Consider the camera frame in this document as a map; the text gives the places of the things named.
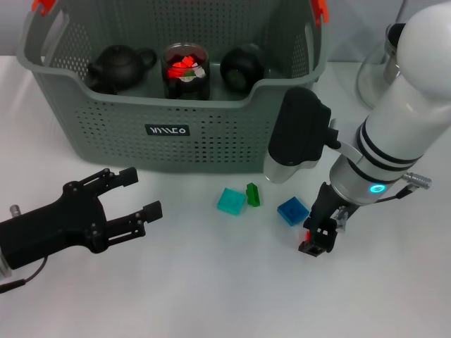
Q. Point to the black clay teapot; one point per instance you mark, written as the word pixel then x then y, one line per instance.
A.
pixel 120 67

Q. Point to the blue square plate brick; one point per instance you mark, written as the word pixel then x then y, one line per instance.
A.
pixel 293 211

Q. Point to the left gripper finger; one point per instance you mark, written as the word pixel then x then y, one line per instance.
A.
pixel 141 220
pixel 116 177

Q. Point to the teal square plate brick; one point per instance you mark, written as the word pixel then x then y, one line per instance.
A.
pixel 230 201

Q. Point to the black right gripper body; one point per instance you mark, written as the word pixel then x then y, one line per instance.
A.
pixel 331 207

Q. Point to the grey perforated storage bin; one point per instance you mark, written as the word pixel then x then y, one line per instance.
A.
pixel 176 148

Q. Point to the green stepped brick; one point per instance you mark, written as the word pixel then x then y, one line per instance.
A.
pixel 253 195

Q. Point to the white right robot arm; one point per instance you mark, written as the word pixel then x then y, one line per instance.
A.
pixel 405 105

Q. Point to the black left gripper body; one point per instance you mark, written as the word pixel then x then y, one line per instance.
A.
pixel 53 229

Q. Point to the dark red curved brick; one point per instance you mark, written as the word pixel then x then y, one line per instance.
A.
pixel 176 54

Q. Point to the orange-red rectangular brick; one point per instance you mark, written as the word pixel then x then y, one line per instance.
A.
pixel 175 71

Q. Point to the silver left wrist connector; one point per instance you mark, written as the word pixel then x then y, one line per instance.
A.
pixel 15 210

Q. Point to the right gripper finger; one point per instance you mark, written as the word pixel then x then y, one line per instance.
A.
pixel 317 246
pixel 329 239

